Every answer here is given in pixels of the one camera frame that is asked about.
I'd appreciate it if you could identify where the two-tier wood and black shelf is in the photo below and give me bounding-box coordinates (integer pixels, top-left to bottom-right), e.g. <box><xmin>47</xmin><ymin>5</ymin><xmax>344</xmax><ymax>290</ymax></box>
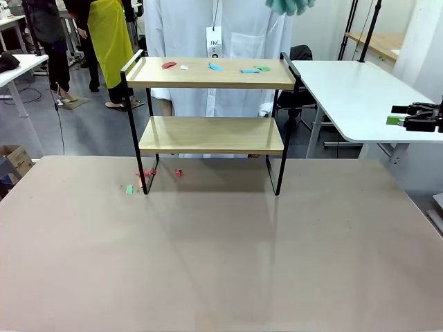
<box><xmin>120</xmin><ymin>49</ymin><xmax>302</xmax><ymax>197</ymax></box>

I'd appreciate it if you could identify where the black tripod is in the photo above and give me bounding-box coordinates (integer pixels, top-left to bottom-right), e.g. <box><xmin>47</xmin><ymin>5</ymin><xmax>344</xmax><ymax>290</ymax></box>
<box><xmin>337</xmin><ymin>0</ymin><xmax>360</xmax><ymax>62</ymax></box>

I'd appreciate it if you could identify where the grey background desk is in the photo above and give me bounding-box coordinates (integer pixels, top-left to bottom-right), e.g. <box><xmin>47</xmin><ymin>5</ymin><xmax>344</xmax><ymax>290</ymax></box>
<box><xmin>0</xmin><ymin>14</ymin><xmax>28</xmax><ymax>53</ymax></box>

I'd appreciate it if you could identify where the black office chair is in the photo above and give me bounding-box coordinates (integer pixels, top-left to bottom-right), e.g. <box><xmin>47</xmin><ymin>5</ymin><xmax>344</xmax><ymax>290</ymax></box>
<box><xmin>275</xmin><ymin>44</ymin><xmax>328</xmax><ymax>134</ymax></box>

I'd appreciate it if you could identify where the wooden background table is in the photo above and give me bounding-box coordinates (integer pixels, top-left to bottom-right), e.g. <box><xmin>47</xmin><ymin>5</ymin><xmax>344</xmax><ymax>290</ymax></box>
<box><xmin>345</xmin><ymin>31</ymin><xmax>406</xmax><ymax>62</ymax></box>

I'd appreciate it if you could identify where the grey metal bracket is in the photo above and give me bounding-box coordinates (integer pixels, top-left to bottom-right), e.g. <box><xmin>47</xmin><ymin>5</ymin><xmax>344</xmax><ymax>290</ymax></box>
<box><xmin>424</xmin><ymin>192</ymin><xmax>443</xmax><ymax>238</ymax></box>

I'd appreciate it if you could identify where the brown cardboard box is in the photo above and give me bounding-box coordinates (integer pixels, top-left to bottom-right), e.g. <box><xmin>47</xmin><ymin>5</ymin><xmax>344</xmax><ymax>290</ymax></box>
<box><xmin>0</xmin><ymin>144</ymin><xmax>35</xmax><ymax>183</ymax></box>

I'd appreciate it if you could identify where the black hanging cable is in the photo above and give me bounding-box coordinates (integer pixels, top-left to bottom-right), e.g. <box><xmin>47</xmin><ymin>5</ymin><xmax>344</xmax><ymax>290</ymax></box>
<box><xmin>50</xmin><ymin>81</ymin><xmax>66</xmax><ymax>156</ymax></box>

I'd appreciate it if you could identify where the large white desk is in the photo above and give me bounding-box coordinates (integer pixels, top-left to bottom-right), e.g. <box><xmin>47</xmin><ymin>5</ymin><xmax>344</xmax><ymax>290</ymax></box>
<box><xmin>289</xmin><ymin>60</ymin><xmax>443</xmax><ymax>171</ymax></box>

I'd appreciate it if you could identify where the white desk with grey legs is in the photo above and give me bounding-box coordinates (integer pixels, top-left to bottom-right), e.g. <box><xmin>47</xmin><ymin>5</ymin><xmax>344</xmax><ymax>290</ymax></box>
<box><xmin>0</xmin><ymin>53</ymin><xmax>50</xmax><ymax>157</ymax></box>

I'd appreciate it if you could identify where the white curtain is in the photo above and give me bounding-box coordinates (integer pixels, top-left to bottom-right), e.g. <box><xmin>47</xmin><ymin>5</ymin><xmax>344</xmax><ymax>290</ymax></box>
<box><xmin>392</xmin><ymin>0</ymin><xmax>443</xmax><ymax>104</ymax></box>

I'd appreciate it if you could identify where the brown floor mat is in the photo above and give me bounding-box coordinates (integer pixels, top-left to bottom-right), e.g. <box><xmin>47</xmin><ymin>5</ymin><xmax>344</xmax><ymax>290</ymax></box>
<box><xmin>57</xmin><ymin>96</ymin><xmax>92</xmax><ymax>111</ymax></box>

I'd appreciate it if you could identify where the black stand pole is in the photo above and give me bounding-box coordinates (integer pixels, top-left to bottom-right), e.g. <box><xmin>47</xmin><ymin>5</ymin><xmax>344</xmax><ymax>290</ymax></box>
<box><xmin>358</xmin><ymin>0</ymin><xmax>383</xmax><ymax>64</ymax></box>

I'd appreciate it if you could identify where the teal microfibre duster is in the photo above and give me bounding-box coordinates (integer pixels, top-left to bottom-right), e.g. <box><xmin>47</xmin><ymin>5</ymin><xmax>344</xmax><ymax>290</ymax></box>
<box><xmin>264</xmin><ymin>0</ymin><xmax>316</xmax><ymax>17</ymax></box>

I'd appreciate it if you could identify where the person in yellow apron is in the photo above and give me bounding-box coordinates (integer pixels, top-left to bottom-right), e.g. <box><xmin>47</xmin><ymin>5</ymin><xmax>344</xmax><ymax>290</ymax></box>
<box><xmin>67</xmin><ymin>0</ymin><xmax>136</xmax><ymax>110</ymax></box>

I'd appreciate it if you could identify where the person in dark clothes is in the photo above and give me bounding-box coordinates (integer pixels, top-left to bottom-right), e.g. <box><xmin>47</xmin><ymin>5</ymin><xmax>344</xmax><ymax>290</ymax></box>
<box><xmin>21</xmin><ymin>0</ymin><xmax>80</xmax><ymax>105</ymax></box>

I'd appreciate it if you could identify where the black bag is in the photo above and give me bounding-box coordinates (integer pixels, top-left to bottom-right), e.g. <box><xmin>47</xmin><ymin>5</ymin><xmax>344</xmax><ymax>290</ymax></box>
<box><xmin>0</xmin><ymin>51</ymin><xmax>21</xmax><ymax>74</ymax></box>

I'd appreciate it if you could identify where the person in white lab coat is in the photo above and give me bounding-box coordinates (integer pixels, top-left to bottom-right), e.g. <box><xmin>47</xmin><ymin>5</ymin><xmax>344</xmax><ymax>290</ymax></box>
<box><xmin>143</xmin><ymin>0</ymin><xmax>296</xmax><ymax>159</ymax></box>

